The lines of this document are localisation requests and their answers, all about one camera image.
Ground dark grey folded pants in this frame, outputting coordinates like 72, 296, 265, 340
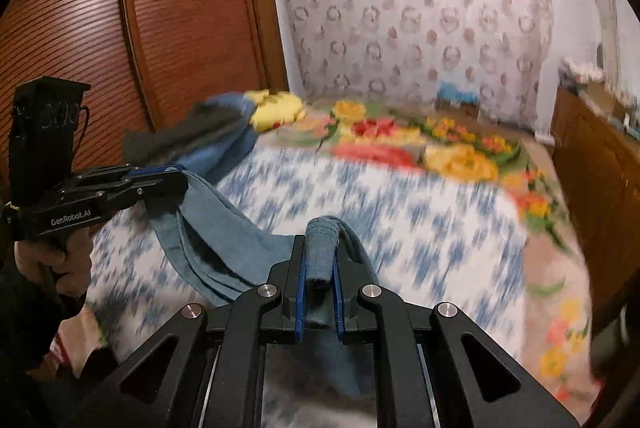
122, 100, 251, 165

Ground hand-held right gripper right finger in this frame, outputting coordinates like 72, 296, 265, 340
332, 253, 583, 428

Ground cardboard box with blue contents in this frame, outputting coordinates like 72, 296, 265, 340
436, 82, 482, 119

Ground white blue-floral mat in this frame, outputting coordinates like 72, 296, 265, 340
85, 148, 528, 428

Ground blue-grey pants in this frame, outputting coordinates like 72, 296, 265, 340
150, 169, 382, 401

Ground yellow plush toy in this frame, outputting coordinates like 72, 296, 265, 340
245, 90, 307, 131

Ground wooden sideboard cabinet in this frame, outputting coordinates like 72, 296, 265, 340
550, 85, 640, 359

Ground stack of folded patterned cloths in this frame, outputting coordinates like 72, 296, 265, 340
559, 55, 606, 84

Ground person's left hand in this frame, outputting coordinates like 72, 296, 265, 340
15, 235, 95, 309

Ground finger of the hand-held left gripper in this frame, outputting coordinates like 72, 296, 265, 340
95, 178, 188, 211
75, 164, 187, 190

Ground sheer ring-pattern curtain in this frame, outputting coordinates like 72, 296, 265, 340
270, 0, 556, 131

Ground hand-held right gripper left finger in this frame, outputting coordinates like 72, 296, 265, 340
117, 235, 307, 428

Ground brown slatted wardrobe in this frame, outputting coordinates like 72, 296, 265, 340
0, 0, 291, 229

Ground person's left forearm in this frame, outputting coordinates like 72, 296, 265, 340
0, 258, 126, 428

